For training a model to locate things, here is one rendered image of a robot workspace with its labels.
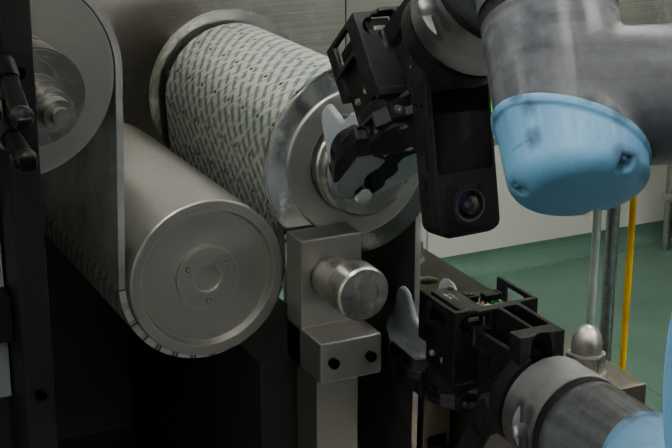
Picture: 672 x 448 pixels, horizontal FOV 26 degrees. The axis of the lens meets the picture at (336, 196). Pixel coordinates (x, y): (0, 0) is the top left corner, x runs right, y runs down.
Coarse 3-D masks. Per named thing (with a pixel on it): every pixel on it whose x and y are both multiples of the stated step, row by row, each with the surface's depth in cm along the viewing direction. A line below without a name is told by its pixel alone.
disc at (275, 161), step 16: (320, 80) 106; (304, 96) 105; (320, 96) 106; (288, 112) 105; (304, 112) 106; (352, 112) 108; (272, 128) 105; (288, 128) 106; (272, 144) 105; (288, 144) 106; (272, 160) 106; (272, 176) 106; (272, 192) 106; (288, 192) 107; (416, 192) 112; (272, 208) 107; (288, 208) 107; (336, 208) 109; (416, 208) 112; (288, 224) 108; (304, 224) 108; (384, 224) 111; (400, 224) 112; (368, 240) 111; (384, 240) 112
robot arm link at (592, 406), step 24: (576, 384) 95; (600, 384) 95; (552, 408) 95; (576, 408) 93; (600, 408) 92; (624, 408) 92; (648, 408) 92; (552, 432) 94; (576, 432) 92; (600, 432) 91; (624, 432) 90; (648, 432) 89
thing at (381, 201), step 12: (324, 144) 106; (312, 156) 107; (324, 156) 105; (312, 168) 107; (324, 168) 106; (324, 180) 106; (408, 180) 109; (324, 192) 106; (384, 192) 108; (396, 192) 109; (336, 204) 107; (348, 204) 107; (372, 204) 108; (384, 204) 109
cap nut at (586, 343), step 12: (588, 324) 124; (576, 336) 124; (588, 336) 123; (600, 336) 124; (576, 348) 124; (588, 348) 123; (600, 348) 124; (588, 360) 123; (600, 360) 124; (600, 372) 124
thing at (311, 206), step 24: (336, 96) 106; (312, 120) 106; (312, 144) 106; (288, 168) 106; (312, 192) 108; (408, 192) 111; (312, 216) 108; (336, 216) 109; (360, 216) 110; (384, 216) 111
